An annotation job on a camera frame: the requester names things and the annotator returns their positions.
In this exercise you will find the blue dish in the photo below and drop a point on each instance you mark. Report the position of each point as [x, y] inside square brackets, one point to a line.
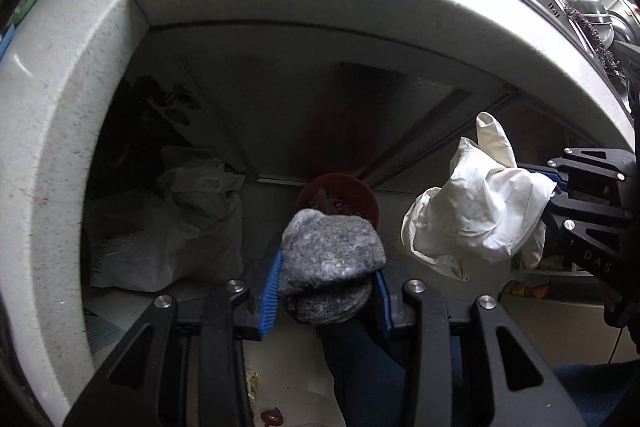
[5, 42]

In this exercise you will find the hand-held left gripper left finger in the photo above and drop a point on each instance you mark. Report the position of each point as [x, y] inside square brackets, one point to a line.
[267, 292]

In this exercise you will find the white plastic bag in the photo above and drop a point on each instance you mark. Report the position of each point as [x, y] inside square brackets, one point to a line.
[165, 237]

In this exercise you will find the red plastic bin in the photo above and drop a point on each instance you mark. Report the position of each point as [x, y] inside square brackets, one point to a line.
[345, 194]

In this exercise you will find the cream rubber glove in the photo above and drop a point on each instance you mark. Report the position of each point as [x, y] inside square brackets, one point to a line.
[475, 217]

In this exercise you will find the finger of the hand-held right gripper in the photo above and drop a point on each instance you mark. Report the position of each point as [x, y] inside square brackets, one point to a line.
[590, 167]
[575, 219]

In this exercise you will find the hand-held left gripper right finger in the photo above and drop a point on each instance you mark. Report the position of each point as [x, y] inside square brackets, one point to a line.
[382, 302]

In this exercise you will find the green dish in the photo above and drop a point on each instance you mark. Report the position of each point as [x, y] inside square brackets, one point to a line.
[30, 2]

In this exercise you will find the orange snack wrapper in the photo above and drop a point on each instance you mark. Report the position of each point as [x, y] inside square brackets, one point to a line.
[525, 289]

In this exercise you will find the steel bowl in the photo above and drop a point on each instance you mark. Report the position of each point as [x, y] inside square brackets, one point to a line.
[592, 14]

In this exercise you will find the grey felt cloth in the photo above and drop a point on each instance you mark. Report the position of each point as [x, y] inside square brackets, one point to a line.
[325, 252]

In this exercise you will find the steel wool scourer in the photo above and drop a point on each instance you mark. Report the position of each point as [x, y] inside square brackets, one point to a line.
[597, 42]

